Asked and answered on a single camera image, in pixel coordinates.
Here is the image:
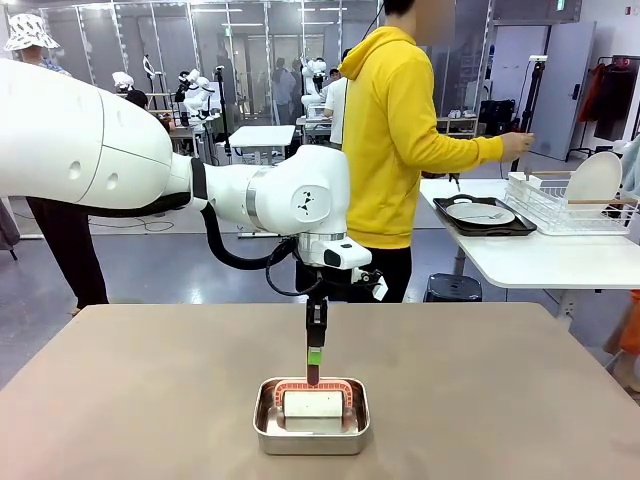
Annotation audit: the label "black trousers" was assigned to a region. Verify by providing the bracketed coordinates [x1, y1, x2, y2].
[27, 197, 110, 310]

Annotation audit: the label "white wire dish rack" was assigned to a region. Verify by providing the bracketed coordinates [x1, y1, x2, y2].
[504, 169, 640, 236]

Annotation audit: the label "mannequin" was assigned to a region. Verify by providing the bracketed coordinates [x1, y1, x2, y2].
[4, 13, 110, 311]

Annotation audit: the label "black tripod stand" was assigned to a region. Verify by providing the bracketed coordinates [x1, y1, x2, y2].
[514, 54, 549, 174]

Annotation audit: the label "white table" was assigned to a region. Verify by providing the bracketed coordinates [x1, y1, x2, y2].
[418, 177, 640, 311]

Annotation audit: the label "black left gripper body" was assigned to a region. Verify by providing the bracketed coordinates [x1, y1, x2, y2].
[298, 265, 334, 314]

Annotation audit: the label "grey door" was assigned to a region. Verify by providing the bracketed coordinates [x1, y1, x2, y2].
[527, 22, 596, 161]

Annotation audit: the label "orange fabric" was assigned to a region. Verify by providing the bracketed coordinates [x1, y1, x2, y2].
[604, 289, 640, 391]

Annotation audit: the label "black plastic stool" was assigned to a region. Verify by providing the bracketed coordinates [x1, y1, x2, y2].
[423, 272, 484, 304]

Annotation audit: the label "person in white shirt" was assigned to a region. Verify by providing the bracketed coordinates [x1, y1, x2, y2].
[322, 69, 350, 150]

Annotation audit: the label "person right forearm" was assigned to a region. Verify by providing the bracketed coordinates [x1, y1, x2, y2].
[449, 133, 505, 165]

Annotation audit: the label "person right hand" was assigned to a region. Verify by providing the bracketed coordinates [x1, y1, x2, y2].
[499, 130, 536, 162]

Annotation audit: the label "white standing desk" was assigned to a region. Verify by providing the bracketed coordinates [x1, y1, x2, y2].
[228, 124, 296, 166]

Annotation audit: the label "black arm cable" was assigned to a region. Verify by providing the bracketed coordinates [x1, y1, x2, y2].
[192, 199, 321, 297]

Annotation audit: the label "person in yellow hoodie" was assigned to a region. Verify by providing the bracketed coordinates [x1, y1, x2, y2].
[327, 0, 536, 305]

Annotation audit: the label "patterned bucket hat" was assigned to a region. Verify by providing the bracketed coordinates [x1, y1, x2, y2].
[4, 13, 60, 51]

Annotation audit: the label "blue floral shirt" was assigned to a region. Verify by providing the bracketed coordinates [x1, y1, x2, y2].
[37, 55, 74, 77]

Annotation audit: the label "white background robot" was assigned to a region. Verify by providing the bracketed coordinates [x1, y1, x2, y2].
[110, 70, 136, 94]
[174, 68, 221, 124]
[299, 57, 330, 109]

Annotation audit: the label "black clothes rack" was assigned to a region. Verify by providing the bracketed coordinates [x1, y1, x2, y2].
[579, 54, 640, 161]

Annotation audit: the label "black equipment cases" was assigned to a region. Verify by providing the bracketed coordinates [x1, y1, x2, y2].
[479, 99, 516, 139]

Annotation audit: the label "pale blue cloth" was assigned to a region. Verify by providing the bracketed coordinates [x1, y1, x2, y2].
[619, 139, 640, 201]

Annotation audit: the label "pink handled lint roller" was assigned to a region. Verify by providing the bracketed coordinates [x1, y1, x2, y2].
[272, 364, 355, 420]

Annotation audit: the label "person in grey top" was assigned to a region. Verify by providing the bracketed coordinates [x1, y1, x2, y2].
[272, 57, 297, 126]

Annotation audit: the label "brown plastic serving tray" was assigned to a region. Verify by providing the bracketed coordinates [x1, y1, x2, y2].
[432, 193, 532, 232]

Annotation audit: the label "dark grey garment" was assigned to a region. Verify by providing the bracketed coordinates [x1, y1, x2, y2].
[0, 197, 21, 261]

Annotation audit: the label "rectangular metal container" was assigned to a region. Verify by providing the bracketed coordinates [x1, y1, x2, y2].
[252, 376, 371, 456]

